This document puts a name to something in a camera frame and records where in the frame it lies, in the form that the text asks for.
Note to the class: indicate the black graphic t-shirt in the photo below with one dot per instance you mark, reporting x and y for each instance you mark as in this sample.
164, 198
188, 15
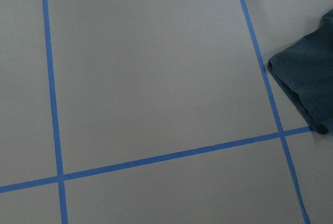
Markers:
304, 73

